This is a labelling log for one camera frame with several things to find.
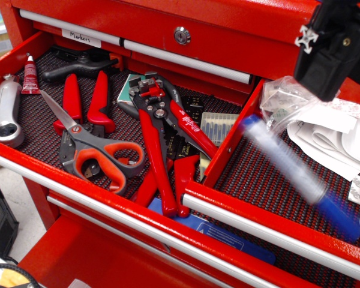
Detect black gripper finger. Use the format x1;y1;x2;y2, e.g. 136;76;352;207
294;1;360;102

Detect blue capped white marker pen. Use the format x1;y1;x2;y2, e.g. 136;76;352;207
241;115;360;242

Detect silver drawer lock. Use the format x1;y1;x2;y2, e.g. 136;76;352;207
173;26;191;46

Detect red right open drawer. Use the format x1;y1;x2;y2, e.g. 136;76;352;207
182;78;360;288

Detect red open drawer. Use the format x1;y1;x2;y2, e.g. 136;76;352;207
182;78;360;288
0;31;319;288

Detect red left open drawer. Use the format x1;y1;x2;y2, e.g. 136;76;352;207
0;31;319;288

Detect white 3M adhesive tape strip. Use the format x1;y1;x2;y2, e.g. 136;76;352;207
325;98;360;119

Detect clear plastic bag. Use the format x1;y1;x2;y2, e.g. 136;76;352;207
260;76;341;151

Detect white paper sheets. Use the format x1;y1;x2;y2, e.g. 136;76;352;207
287;99;360;181

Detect clear case of small bits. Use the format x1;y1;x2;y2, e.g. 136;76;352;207
200;112;239;146

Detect red tool chest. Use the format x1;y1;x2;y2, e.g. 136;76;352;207
0;0;360;288

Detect green and white small box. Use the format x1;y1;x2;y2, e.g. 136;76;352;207
116;73;146;106

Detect blue plastic flat card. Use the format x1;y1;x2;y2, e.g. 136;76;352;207
148;197;277;265

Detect red and grey scissors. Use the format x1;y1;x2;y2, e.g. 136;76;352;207
41;91;145;195

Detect white Markers label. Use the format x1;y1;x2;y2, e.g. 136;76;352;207
61;29;101;48

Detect black spring clamp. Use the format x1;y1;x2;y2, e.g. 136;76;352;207
41;45;124;83

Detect red threadlocker tube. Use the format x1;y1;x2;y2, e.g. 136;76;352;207
20;55;40;95

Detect silver utility knife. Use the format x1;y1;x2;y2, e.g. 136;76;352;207
0;74;25;148

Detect red handled wire stripper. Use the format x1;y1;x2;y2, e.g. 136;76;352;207
130;95;205;218

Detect red automatic wire stripper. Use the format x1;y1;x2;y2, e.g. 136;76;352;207
128;71;219;217

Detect red handled crimping pliers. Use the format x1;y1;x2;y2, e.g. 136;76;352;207
62;71;116;137

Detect black cable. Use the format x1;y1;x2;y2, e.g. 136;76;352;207
0;256;41;288

